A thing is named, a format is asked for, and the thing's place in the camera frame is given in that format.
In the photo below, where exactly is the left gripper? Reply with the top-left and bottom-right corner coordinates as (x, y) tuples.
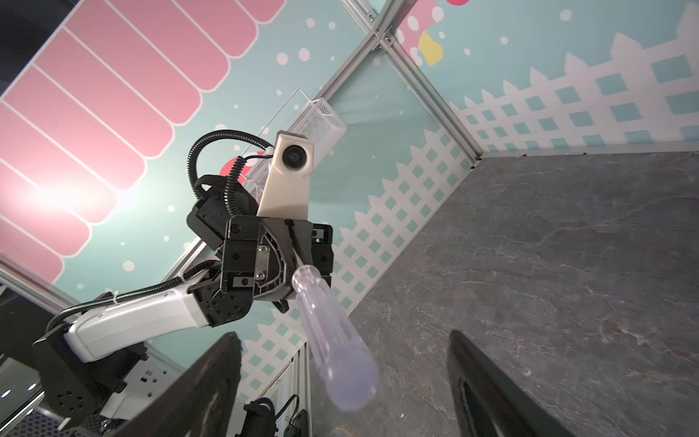
(221, 215), (333, 302)

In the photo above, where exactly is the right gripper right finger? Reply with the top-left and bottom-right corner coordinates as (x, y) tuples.
(446, 330), (572, 437)

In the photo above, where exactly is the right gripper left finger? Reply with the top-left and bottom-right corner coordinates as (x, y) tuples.
(116, 332), (242, 437)

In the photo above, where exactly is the clear handle screwdriver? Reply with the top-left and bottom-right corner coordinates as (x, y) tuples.
(292, 265), (380, 412)

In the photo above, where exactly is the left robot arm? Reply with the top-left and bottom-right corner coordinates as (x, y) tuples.
(33, 170), (333, 427)

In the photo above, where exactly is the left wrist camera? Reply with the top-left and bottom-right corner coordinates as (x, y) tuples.
(257, 131), (314, 220)

